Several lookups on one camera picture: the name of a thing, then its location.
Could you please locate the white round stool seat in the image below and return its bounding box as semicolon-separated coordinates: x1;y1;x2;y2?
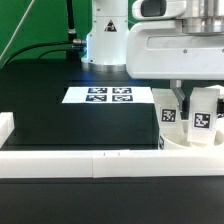
158;130;224;150

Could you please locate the thin grey cable left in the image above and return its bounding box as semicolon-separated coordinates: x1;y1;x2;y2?
0;0;36;63

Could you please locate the white sheet with tags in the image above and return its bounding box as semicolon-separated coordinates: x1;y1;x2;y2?
63;86;154;104

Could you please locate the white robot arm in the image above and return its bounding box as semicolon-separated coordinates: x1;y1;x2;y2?
82;0;224;101

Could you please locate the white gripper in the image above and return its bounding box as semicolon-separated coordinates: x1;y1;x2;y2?
126;20;224;112

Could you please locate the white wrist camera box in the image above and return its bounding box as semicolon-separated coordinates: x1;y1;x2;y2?
132;0;187;20

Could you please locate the black cable bundle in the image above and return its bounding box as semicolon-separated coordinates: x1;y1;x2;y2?
0;0;88;68

